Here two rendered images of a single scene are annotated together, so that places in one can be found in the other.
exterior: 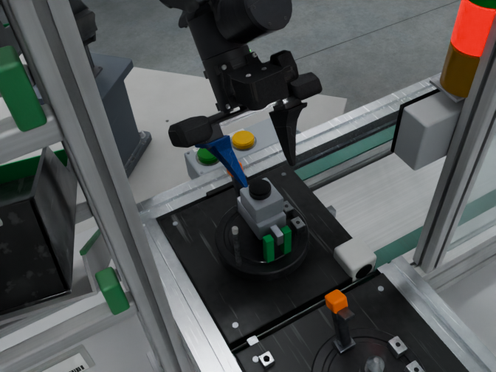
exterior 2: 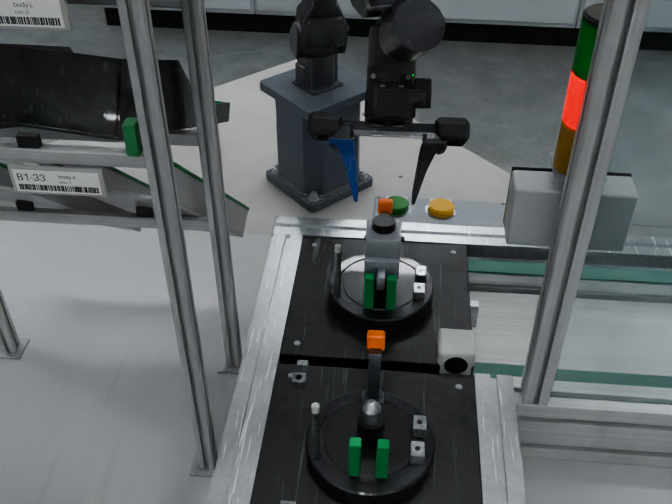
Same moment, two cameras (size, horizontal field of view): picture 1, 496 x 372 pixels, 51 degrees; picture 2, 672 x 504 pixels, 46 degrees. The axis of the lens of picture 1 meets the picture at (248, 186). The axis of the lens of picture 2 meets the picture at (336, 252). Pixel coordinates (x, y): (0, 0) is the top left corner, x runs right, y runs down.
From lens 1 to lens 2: 0.45 m
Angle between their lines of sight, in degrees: 24
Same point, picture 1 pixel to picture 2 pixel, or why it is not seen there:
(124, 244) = (139, 90)
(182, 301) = (272, 308)
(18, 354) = (62, 149)
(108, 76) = (343, 93)
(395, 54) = not seen: outside the picture
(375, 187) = not seen: hidden behind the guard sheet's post
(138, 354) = (216, 349)
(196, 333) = (261, 334)
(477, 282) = (609, 474)
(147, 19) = (522, 109)
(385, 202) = not seen: hidden behind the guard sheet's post
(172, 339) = (168, 216)
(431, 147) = (526, 221)
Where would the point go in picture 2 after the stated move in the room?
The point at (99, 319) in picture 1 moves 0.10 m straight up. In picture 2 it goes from (117, 154) to (96, 47)
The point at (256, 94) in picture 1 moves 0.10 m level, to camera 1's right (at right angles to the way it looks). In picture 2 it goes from (375, 101) to (461, 125)
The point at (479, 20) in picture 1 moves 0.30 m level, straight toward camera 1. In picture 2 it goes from (573, 89) to (280, 185)
